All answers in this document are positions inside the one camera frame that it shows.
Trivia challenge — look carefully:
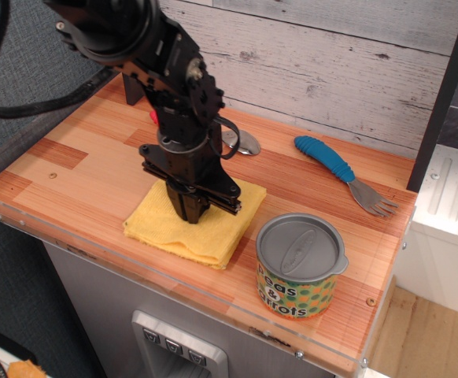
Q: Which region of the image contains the black vertical post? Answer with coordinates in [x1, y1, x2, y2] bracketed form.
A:
[406, 36, 458, 193]

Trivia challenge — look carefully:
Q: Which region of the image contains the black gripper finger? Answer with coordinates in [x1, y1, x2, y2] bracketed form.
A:
[184, 194, 210, 224]
[166, 181, 190, 223]

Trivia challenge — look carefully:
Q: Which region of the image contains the white toy sink unit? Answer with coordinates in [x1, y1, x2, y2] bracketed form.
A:
[392, 57, 458, 318]

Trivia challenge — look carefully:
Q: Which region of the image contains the blue handled fork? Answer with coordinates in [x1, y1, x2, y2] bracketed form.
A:
[294, 135, 398, 217]

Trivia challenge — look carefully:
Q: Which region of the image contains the yellow towel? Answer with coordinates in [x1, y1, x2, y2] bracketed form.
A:
[123, 180, 267, 269]

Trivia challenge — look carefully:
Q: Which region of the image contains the dark brown back post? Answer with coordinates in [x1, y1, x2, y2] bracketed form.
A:
[122, 74, 145, 106]

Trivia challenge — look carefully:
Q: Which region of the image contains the orange object at corner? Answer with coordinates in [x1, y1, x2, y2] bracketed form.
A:
[7, 360, 47, 378]

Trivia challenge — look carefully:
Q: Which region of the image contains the peas and carrots can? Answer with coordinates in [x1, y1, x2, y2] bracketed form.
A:
[256, 213, 349, 320]

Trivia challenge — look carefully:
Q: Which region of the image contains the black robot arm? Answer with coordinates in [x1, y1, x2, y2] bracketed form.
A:
[46, 1, 241, 224]

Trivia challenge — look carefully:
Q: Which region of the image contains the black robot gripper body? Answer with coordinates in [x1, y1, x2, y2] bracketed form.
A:
[139, 116, 241, 215]

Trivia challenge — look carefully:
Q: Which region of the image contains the red handled spoon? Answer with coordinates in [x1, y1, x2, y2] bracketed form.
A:
[149, 109, 262, 157]

